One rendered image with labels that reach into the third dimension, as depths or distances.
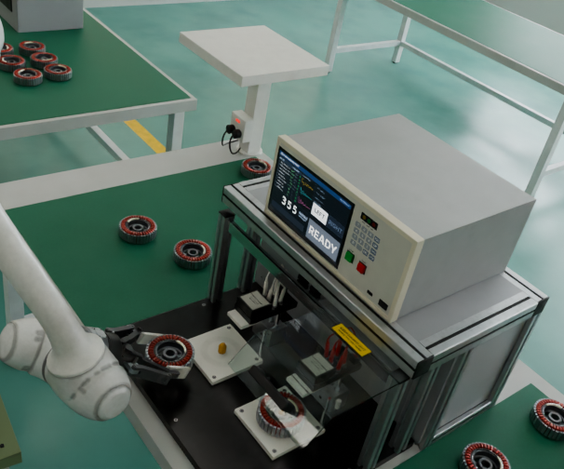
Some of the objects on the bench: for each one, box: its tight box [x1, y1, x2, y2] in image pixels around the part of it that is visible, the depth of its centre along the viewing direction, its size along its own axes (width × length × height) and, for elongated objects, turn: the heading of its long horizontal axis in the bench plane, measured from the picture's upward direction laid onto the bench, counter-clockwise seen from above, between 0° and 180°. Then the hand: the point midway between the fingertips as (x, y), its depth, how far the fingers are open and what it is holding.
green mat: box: [5, 156, 262, 331], centre depth 219 cm, size 94×61×1 cm, turn 114°
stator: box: [459, 442, 511, 469], centre depth 159 cm, size 11×11×4 cm
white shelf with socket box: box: [179, 25, 329, 157], centre depth 241 cm, size 35×37×46 cm
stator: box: [173, 239, 212, 270], centre depth 205 cm, size 11×11×4 cm
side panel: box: [413, 313, 542, 450], centre depth 162 cm, size 28×3×32 cm, turn 114°
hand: (167, 355), depth 160 cm, fingers closed on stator, 11 cm apart
